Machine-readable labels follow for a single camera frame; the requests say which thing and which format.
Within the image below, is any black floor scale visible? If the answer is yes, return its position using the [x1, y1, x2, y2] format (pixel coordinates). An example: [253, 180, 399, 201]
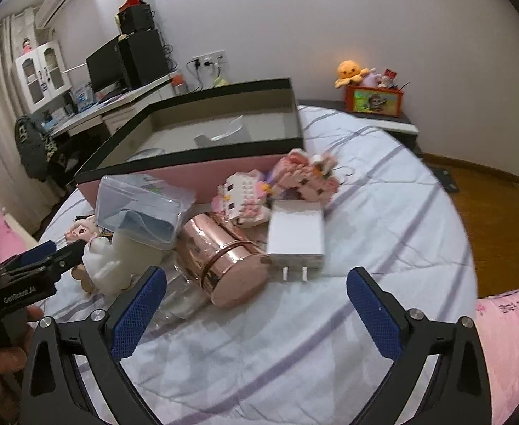
[432, 166, 458, 193]

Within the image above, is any doll figure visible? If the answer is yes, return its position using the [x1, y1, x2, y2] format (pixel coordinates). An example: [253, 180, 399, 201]
[65, 216, 172, 296]

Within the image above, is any orange toy crate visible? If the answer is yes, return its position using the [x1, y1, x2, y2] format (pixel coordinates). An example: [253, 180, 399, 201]
[346, 84, 405, 118]

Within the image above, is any black computer tower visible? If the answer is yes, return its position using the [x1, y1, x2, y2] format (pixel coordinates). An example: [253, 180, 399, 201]
[118, 29, 172, 89]

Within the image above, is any white glass door cabinet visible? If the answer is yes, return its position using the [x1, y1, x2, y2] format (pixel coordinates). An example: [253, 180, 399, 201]
[14, 40, 72, 113]

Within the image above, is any clear plastic sheet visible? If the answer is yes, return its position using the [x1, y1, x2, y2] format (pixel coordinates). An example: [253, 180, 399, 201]
[194, 115, 247, 143]

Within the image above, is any black power cable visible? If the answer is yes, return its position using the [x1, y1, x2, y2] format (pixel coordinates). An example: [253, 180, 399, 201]
[186, 59, 208, 95]

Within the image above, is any clear plastic container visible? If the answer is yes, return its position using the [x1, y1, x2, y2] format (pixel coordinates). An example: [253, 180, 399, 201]
[93, 175, 197, 249]

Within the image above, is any pink white block cat figure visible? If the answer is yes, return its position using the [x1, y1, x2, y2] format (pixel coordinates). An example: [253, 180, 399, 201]
[215, 170, 273, 226]

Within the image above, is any black speaker box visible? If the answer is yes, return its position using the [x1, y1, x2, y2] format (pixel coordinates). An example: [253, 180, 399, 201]
[115, 4, 156, 35]

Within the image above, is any black backpack on chair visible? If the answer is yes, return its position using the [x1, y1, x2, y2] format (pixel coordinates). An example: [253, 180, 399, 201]
[14, 115, 50, 182]

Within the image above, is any black computer monitor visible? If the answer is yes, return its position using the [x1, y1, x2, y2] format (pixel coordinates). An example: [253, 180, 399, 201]
[85, 35, 130, 94]

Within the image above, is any black office chair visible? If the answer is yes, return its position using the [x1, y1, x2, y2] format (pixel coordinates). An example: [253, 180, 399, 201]
[42, 128, 85, 189]

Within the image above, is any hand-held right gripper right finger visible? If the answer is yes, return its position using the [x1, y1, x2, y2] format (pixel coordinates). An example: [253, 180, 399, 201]
[346, 267, 494, 425]

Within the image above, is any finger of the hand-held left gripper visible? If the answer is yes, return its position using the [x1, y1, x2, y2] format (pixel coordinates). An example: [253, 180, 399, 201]
[3, 241, 88, 282]
[0, 240, 58, 274]

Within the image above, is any white wall socket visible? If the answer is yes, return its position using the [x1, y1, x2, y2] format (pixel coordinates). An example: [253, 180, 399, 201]
[192, 51, 229, 68]

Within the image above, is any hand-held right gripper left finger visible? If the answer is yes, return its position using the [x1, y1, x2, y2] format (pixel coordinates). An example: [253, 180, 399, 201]
[19, 266, 168, 425]

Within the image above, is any pink pillow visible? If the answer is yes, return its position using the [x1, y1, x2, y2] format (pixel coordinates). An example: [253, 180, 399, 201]
[0, 212, 28, 271]

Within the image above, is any orange octopus plush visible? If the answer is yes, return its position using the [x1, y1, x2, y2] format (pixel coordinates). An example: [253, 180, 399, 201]
[335, 59, 370, 89]

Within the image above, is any person's pink pajama leg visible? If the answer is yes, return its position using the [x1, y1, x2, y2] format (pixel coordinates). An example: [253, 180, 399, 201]
[474, 281, 519, 425]

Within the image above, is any blue white box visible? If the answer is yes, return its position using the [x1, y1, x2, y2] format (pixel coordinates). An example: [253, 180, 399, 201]
[71, 86, 94, 111]

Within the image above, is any pink storage box black rim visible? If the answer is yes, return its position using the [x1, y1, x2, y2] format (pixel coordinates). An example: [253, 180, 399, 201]
[74, 78, 305, 217]

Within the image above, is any white desk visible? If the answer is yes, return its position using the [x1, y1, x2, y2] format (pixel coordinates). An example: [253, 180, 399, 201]
[49, 73, 185, 142]

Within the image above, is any rose gold cylinder tin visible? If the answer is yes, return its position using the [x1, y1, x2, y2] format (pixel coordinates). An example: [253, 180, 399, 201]
[176, 212, 273, 310]

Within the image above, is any black white low cabinet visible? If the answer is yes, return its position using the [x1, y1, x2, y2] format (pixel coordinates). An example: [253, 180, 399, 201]
[297, 97, 422, 151]

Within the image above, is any white charger adapter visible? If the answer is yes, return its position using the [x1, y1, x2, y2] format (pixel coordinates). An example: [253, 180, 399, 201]
[266, 200, 326, 284]

